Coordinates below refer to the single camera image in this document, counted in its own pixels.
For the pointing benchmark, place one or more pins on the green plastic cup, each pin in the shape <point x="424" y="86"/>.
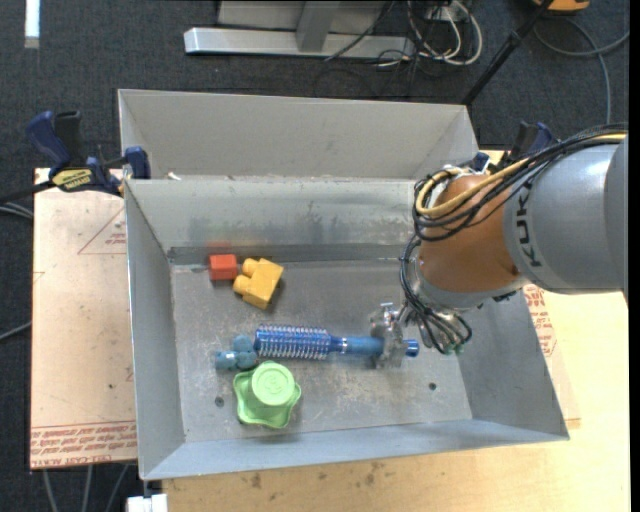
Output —
<point x="267" y="392"/>

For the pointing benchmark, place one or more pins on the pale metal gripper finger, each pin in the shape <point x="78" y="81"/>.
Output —
<point x="390" y="360"/>
<point x="393" y="344"/>

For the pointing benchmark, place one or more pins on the grey metal bin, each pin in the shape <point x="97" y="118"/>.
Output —
<point x="320" y="305"/>

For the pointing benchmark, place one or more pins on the yellow toy building block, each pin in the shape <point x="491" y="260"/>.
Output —
<point x="260" y="285"/>

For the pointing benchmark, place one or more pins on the blue toy piece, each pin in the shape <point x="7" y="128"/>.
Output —
<point x="235" y="356"/>

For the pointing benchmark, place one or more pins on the red toy block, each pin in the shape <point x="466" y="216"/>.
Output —
<point x="223" y="267"/>

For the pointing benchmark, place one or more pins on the blue hairbrush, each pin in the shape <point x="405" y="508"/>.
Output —
<point x="295" y="342"/>

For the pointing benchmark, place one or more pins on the brown cardboard board red print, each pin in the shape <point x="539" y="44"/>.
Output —
<point x="80" y="325"/>

